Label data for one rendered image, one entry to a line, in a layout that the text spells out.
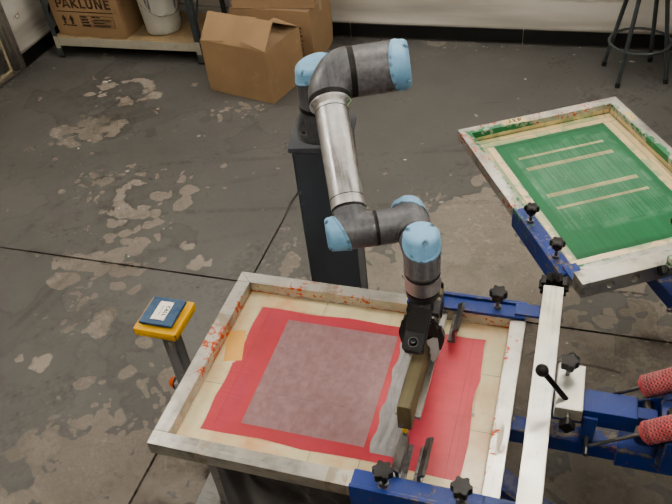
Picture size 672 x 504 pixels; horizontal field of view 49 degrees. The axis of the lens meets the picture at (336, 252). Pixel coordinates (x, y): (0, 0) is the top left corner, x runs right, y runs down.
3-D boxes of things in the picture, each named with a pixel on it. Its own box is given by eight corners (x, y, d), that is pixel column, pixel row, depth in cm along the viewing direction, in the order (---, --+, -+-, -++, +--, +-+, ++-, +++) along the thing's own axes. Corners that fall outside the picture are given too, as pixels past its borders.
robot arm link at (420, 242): (435, 214, 149) (445, 241, 143) (436, 255, 157) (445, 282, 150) (397, 220, 149) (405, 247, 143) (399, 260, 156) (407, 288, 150)
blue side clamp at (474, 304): (407, 318, 198) (406, 299, 193) (411, 304, 201) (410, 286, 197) (522, 335, 189) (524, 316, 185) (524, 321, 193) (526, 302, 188)
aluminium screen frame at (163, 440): (150, 452, 172) (146, 442, 169) (244, 281, 213) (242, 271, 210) (496, 528, 150) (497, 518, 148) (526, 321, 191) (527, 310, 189)
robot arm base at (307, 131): (301, 118, 230) (297, 89, 223) (349, 117, 227) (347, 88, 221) (293, 145, 218) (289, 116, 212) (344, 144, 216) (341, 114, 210)
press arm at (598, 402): (550, 419, 164) (552, 404, 161) (552, 397, 168) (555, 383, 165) (634, 433, 159) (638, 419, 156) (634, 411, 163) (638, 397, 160)
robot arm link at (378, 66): (332, 59, 217) (346, 43, 164) (383, 51, 218) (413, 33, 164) (338, 100, 220) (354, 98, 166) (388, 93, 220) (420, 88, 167)
